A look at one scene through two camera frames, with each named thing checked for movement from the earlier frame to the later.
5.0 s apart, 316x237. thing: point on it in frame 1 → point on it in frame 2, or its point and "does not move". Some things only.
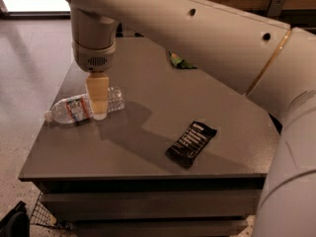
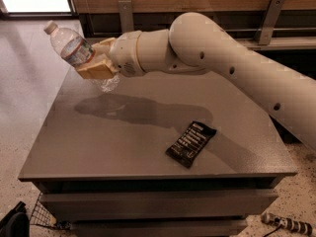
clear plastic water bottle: [77, 109] → [71, 48]
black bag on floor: [16, 222] does not move
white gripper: [93, 58] → [124, 55]
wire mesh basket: [41, 215] does not move
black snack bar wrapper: [191, 142] does not move
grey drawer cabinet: [187, 156] does not move
